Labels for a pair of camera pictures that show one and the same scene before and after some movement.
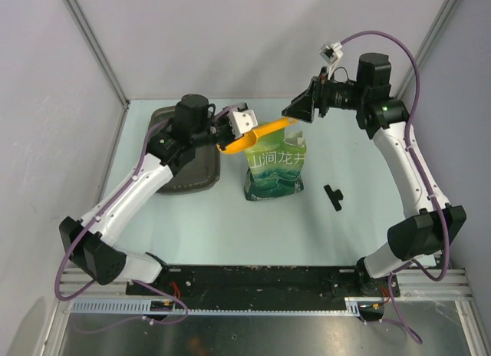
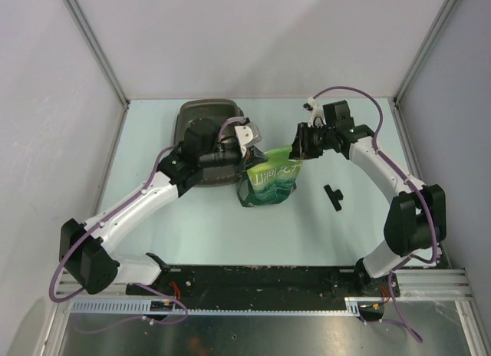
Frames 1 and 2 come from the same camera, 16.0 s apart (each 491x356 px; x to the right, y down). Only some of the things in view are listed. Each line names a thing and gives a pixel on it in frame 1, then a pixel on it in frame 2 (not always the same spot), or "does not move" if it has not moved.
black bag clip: [335, 196] does not move
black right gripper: [315, 97] -> [300, 146]
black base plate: [265, 283] does not move
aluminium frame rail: [449, 285] does not move
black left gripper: [230, 134] -> [248, 161]
